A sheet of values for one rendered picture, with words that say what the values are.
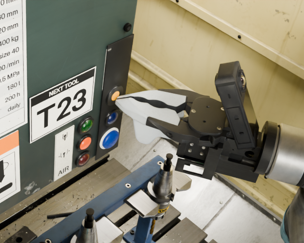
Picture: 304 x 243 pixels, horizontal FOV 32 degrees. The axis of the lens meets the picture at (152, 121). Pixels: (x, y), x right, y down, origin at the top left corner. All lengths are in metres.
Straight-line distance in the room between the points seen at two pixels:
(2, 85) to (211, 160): 0.29
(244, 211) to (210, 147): 1.03
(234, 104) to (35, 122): 0.24
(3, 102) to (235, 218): 1.22
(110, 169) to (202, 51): 0.45
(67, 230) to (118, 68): 0.48
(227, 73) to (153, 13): 1.02
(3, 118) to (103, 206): 0.57
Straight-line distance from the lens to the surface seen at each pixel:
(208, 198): 1.73
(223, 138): 0.68
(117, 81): 0.70
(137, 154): 1.82
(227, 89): 0.64
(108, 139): 0.75
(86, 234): 1.02
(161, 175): 1.13
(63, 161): 0.72
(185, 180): 1.22
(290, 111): 1.47
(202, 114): 0.69
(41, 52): 0.57
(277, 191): 1.64
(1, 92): 0.57
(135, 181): 1.18
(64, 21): 0.57
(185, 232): 1.53
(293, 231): 0.77
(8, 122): 0.60
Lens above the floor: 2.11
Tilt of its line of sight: 42 degrees down
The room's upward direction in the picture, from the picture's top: 11 degrees clockwise
